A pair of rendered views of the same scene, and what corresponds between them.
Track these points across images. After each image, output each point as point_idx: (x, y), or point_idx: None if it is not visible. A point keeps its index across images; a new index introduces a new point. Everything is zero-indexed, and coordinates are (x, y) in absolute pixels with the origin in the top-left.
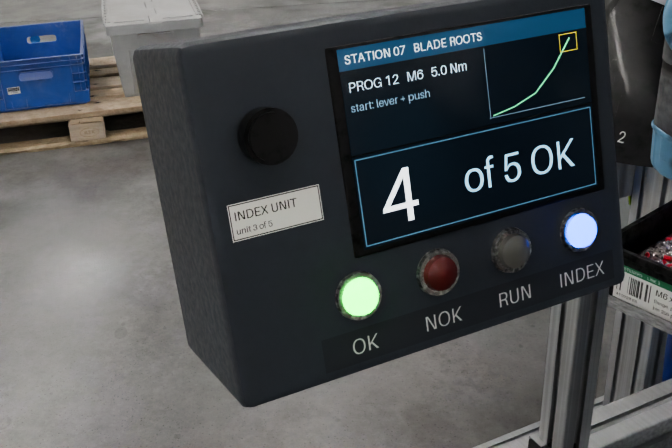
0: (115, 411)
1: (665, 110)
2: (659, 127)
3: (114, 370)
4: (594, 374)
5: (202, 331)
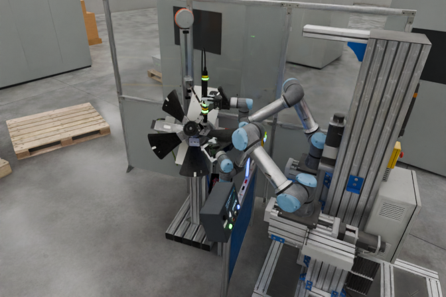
0: (68, 276)
1: (222, 177)
2: (222, 179)
3: (55, 266)
4: None
5: (216, 238)
